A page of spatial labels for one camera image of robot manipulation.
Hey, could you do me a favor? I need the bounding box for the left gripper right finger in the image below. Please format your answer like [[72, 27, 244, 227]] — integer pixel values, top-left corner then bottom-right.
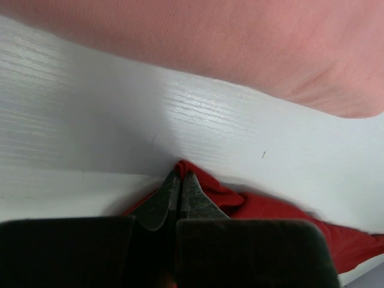
[[179, 173, 229, 220]]

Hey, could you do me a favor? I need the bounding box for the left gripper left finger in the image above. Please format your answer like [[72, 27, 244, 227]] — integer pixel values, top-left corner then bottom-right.
[[131, 171, 181, 231]]

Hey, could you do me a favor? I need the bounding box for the red t shirt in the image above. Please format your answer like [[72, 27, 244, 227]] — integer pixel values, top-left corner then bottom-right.
[[122, 161, 383, 287]]

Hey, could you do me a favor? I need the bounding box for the folded pink t shirt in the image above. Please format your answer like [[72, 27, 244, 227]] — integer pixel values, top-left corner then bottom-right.
[[1, 1, 383, 118]]

